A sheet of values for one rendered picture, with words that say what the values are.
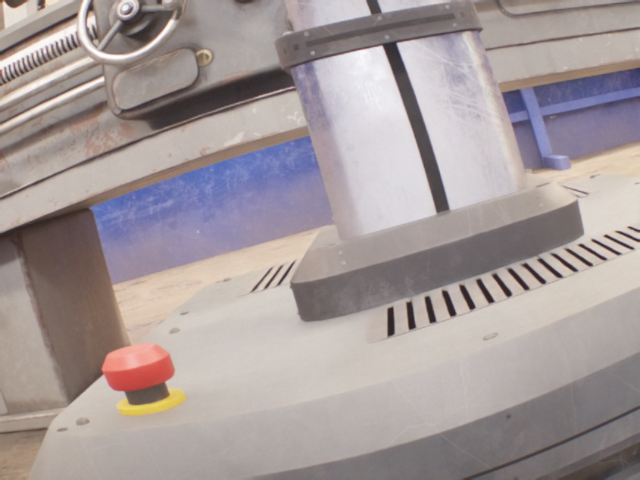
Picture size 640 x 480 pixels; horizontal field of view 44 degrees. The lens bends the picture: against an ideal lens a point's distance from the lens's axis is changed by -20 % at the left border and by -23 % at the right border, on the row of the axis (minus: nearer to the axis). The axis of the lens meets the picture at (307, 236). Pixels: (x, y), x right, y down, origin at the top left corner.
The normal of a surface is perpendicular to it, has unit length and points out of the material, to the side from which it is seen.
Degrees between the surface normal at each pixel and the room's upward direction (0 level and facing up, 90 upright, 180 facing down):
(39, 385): 90
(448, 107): 90
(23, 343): 90
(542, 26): 90
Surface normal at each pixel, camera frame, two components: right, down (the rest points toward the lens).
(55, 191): -0.06, 0.10
